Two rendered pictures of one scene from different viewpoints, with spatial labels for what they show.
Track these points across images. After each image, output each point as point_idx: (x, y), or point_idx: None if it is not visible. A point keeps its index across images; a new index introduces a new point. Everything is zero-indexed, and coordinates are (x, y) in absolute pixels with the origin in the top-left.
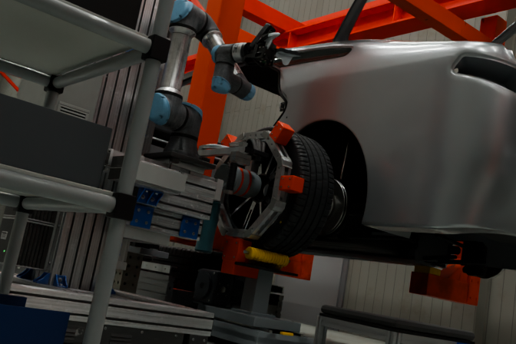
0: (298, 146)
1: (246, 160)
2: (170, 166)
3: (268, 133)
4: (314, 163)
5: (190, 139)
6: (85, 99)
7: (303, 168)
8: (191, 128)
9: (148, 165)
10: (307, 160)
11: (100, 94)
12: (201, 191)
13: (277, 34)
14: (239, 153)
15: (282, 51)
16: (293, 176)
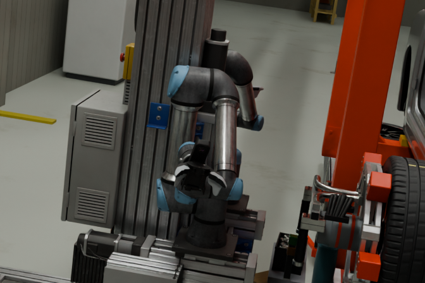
0: (393, 210)
1: (318, 227)
2: (179, 257)
3: (367, 182)
4: (415, 235)
5: (205, 225)
6: (104, 181)
7: (389, 245)
8: (206, 213)
9: (128, 273)
10: (400, 233)
11: (127, 169)
12: (224, 281)
13: (174, 175)
14: (305, 220)
15: (210, 179)
16: (360, 261)
